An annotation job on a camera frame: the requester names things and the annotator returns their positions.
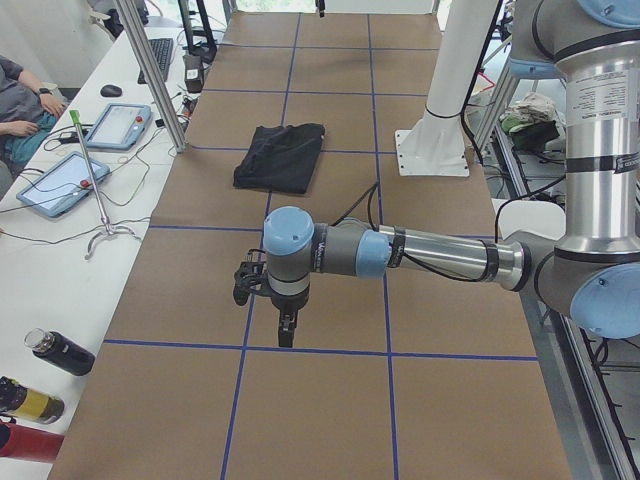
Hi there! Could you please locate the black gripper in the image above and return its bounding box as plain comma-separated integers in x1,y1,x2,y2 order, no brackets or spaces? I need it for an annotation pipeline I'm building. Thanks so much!
233,248,309,348

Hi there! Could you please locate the black graphic t-shirt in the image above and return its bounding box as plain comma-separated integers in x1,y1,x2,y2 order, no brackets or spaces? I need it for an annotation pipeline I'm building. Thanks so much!
233,123,325,195

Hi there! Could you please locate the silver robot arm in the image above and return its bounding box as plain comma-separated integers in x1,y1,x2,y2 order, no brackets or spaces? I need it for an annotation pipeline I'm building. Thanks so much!
233,1,639,347

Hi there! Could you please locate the pile of clothes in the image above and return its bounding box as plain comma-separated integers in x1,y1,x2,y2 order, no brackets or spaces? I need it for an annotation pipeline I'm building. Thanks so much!
499,92,560,151

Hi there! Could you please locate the black power adapter box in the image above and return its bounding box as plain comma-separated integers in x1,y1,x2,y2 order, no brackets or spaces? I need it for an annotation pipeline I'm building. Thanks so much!
183,54,204,93

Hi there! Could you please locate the black keyboard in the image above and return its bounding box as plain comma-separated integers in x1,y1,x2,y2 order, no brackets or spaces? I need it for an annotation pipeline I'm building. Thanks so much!
149,37,174,82

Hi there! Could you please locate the metal stand with green tip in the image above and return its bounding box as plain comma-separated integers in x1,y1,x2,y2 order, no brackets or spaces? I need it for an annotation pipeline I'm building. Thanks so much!
69,110,142,260

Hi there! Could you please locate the black water bottle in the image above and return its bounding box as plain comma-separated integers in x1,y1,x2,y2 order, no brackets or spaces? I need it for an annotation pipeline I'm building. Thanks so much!
24,328,95,376

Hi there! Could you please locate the black computer mouse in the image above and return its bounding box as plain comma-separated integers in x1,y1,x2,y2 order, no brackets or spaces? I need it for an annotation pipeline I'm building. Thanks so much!
100,84,123,98

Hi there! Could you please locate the far blue teach pendant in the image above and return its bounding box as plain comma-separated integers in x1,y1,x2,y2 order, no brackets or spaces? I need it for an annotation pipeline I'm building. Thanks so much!
85,103,152,151

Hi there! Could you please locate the blue teach pendant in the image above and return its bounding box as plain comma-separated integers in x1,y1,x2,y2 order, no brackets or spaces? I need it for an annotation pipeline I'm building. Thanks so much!
85,103,152,151
16,152,111,218

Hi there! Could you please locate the near blue teach pendant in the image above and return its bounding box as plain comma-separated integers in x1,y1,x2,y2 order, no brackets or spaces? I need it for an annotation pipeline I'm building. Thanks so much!
16,152,111,218

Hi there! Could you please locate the white curved plastic sheet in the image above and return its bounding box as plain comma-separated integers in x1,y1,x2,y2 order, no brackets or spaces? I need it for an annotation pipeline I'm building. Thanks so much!
498,200,565,240

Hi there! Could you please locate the yellow black bottle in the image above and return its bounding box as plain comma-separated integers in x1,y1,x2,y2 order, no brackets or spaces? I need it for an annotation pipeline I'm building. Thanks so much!
1,376,65,424

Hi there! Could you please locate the red bottle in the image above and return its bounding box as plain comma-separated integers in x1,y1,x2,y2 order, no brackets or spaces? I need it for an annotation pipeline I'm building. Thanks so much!
1,422,65,463

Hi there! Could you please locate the seated person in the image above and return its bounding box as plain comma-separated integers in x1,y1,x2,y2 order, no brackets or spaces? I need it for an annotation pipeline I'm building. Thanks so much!
1,56,66,176

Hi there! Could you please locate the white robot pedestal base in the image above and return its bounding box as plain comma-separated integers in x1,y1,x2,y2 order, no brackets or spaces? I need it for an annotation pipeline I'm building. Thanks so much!
395,0,501,177

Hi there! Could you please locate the aluminium frame post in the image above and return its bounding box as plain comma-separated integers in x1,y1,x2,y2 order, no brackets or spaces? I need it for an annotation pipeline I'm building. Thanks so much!
114,0,186,153

